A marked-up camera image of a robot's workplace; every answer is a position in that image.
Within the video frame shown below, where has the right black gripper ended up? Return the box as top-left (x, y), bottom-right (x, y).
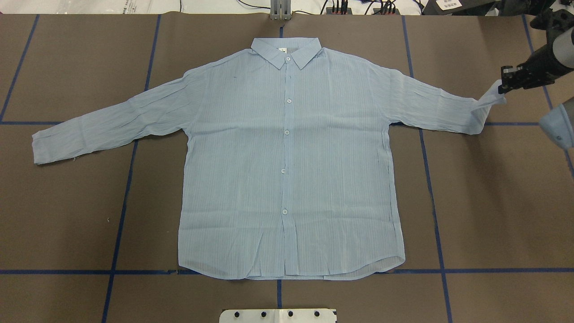
top-left (499, 55), bottom-right (556, 94)

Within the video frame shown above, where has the light blue button-up shirt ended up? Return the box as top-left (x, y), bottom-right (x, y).
top-left (31, 38), bottom-right (505, 280)

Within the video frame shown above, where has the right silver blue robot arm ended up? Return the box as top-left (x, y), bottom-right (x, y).
top-left (499, 0), bottom-right (574, 151)

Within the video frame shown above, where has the aluminium frame post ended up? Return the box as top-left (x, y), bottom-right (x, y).
top-left (270, 0), bottom-right (292, 21)

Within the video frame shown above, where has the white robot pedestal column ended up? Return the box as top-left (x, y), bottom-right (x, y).
top-left (219, 308), bottom-right (338, 323)

